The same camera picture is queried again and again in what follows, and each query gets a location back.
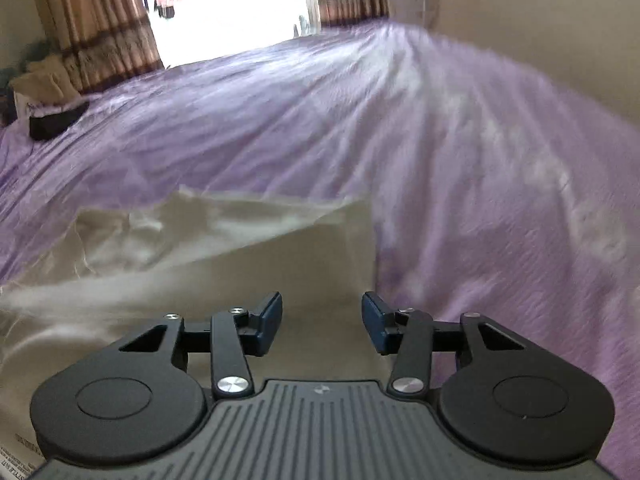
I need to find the beige cloth pile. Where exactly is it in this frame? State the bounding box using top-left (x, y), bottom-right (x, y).
top-left (10, 54), bottom-right (80, 106)

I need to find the white printed t-shirt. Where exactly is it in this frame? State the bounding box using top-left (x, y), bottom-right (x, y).
top-left (1, 190), bottom-right (387, 479)

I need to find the purple bed sheet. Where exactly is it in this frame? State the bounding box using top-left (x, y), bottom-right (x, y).
top-left (1, 22), bottom-right (639, 479)

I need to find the black object on bed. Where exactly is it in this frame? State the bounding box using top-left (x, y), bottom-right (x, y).
top-left (28, 101), bottom-right (90, 142)

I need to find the left brown striped curtain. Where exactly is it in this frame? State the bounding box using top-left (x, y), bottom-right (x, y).
top-left (35, 0), bottom-right (164, 94)

